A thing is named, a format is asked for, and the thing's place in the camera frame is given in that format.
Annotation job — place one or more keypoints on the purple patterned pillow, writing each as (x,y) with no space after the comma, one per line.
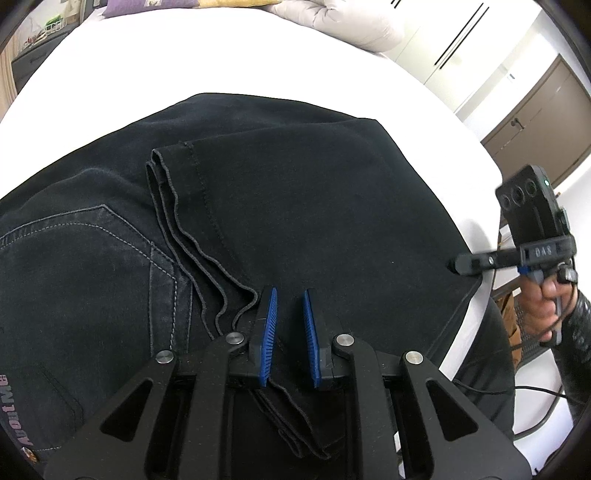
(147,7)

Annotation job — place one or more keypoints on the yellow patterned pillow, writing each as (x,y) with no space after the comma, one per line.
(240,3)

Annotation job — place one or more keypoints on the grey nightstand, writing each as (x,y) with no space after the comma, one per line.
(41,60)

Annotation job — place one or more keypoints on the folded cream duvet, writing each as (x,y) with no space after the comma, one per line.
(351,23)

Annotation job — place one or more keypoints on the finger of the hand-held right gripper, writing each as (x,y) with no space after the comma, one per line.
(485,261)

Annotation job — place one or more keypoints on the white sheeted bed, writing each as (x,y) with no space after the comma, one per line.
(277,55)

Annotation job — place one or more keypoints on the brown woven chair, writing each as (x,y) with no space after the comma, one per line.
(515,332)

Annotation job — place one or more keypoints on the white wardrobe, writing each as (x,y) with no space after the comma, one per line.
(461,41)

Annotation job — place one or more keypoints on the brown door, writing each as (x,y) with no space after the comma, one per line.
(545,115)

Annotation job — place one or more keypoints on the person's right forearm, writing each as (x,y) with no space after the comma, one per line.
(577,337)

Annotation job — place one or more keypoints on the black denim pants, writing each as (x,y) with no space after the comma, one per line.
(323,194)

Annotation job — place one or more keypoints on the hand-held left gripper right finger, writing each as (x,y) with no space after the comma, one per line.
(311,337)

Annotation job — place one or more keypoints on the person's right hand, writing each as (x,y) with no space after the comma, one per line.
(540,309)

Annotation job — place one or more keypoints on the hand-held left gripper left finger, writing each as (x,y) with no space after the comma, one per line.
(268,332)

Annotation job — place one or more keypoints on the cream curtain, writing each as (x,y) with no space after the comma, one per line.
(7,83)

